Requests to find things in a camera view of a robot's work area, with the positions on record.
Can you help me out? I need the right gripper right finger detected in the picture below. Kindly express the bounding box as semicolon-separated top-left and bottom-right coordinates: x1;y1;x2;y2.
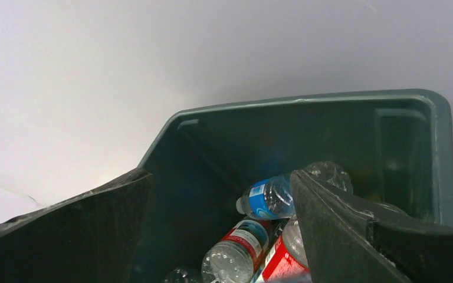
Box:
290;170;453;282

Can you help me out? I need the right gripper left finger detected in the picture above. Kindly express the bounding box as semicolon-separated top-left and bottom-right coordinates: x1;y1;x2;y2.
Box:
0;169;153;282

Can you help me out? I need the clear bottle blue white label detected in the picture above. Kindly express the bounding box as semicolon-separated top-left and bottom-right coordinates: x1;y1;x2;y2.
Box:
235;161;353;221

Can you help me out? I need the bottle red blue label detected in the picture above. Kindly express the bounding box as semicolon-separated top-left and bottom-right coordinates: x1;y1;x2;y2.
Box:
201;217;272;283

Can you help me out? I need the clear bottle red label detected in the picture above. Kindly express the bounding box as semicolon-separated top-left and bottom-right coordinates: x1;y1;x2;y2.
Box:
251;215;309;283

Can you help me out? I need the dark green trash bin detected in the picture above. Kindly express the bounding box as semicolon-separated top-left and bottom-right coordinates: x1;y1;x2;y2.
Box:
129;89;453;282

